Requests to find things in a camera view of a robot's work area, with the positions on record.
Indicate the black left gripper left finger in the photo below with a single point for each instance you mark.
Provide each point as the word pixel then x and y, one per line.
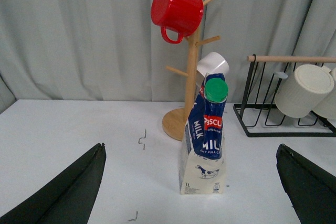
pixel 69 197

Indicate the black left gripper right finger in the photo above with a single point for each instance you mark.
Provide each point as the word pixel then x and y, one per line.
pixel 310 188

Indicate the blue white milk carton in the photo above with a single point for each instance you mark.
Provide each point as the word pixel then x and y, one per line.
pixel 202 166

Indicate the cream ribbed mug right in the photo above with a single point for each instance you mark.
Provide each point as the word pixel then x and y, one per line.
pixel 328 103

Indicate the cream ribbed mug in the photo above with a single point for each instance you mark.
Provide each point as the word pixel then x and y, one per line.
pixel 328 103
pixel 303 90

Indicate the cream ribbed mug left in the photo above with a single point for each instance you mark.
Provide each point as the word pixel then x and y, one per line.
pixel 303 90

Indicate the wooden mug tree stand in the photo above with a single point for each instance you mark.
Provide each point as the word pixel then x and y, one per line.
pixel 174 121

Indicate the white glossy mug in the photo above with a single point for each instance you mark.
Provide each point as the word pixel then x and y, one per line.
pixel 210 64

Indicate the red ribbed mug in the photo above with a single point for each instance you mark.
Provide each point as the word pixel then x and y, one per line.
pixel 177 18

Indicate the black wire cup rack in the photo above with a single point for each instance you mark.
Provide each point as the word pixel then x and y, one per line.
pixel 257 113

